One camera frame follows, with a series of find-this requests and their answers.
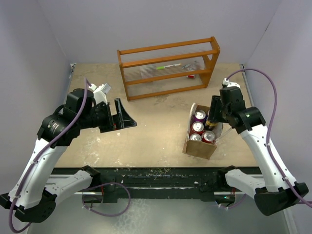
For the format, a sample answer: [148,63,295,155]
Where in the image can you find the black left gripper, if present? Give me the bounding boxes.
[78,97,136,133]

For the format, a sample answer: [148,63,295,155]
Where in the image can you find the black beverage can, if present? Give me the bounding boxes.
[204,117,218,131]

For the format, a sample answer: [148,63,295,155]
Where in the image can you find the brown canvas tote bag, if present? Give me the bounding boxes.
[183,103,223,160]

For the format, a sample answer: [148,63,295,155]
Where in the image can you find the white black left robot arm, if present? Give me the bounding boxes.
[0,88,137,223]

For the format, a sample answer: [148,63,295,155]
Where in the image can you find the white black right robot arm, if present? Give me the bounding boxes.
[209,86,309,216]

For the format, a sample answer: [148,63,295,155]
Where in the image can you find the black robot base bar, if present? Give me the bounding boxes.
[83,167,240,203]

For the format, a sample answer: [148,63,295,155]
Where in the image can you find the purple soda can far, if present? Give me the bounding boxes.
[192,110,207,123]

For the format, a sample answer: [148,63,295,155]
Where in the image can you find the purple soda can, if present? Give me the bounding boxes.
[189,133,202,141]
[192,110,207,123]

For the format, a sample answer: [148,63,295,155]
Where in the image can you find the red soda can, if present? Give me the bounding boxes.
[191,121,204,135]
[201,131,215,144]

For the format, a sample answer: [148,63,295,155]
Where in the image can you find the red soda can near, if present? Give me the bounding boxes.
[201,131,215,144]

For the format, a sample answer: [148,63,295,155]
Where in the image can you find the grey metal clips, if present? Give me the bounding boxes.
[182,60,200,72]

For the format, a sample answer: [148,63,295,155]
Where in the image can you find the orange wooden shelf rack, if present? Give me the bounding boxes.
[117,37,220,101]

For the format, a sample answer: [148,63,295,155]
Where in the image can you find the green white marker pen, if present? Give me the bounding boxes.
[156,63,182,71]

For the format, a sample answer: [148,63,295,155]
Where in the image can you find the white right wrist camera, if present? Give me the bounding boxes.
[221,78,240,90]

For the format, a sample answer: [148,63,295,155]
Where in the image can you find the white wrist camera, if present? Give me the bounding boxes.
[89,83,111,104]
[221,78,240,90]

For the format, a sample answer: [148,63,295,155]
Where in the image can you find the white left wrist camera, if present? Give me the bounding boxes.
[89,83,111,104]

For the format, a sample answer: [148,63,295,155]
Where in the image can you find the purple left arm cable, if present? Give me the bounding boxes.
[9,78,97,232]

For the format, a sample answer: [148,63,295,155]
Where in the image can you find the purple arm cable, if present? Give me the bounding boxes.
[224,69,312,205]
[9,78,97,232]

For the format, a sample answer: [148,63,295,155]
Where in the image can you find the aluminium front frame rail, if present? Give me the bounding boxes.
[29,173,286,195]

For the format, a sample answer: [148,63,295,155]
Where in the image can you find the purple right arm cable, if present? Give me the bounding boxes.
[224,69,312,205]

